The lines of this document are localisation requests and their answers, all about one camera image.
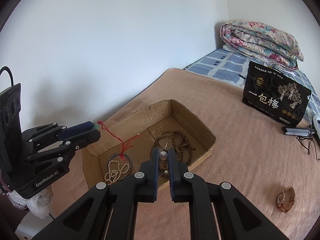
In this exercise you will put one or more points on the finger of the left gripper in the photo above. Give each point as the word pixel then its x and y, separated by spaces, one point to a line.
pixel 76 130
pixel 82 140

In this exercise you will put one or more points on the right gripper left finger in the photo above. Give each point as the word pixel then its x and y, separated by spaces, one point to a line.
pixel 147 192

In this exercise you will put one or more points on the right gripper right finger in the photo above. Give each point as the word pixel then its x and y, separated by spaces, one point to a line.
pixel 177 169

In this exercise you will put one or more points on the thin dark metal bangle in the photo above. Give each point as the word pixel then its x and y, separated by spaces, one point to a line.
pixel 122 159

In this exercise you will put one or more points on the red leather strap watch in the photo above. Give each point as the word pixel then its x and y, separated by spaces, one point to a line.
pixel 286 199

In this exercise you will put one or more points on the brown cardboard box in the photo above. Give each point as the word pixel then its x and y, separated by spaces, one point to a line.
pixel 165 124

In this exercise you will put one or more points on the pink bed blanket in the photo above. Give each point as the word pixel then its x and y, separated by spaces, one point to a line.
pixel 250 151

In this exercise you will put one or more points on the blue checkered bed sheet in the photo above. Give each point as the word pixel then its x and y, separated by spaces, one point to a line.
pixel 231 67

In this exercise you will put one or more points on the black snack bag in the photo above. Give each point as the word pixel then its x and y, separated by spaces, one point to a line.
pixel 277 96

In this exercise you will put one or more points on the black folded tripod stand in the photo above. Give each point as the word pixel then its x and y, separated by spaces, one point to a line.
pixel 297 131

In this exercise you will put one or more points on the folded floral quilt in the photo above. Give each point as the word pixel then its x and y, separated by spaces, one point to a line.
pixel 262 42

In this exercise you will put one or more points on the white ring light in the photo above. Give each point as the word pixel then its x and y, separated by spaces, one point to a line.
pixel 316 126

